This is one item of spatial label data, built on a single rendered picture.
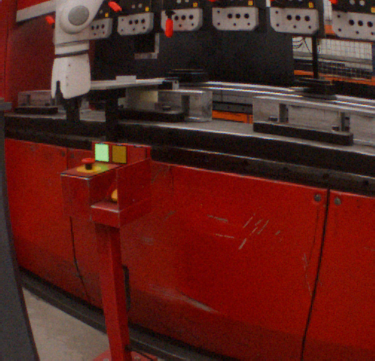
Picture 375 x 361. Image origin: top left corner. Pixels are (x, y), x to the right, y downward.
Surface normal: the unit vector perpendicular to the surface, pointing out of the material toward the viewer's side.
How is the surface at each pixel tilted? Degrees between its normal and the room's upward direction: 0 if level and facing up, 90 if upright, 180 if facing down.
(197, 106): 90
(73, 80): 92
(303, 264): 90
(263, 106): 90
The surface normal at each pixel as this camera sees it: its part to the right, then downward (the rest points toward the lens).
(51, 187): -0.59, 0.18
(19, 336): 0.71, 0.16
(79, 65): 0.88, 0.12
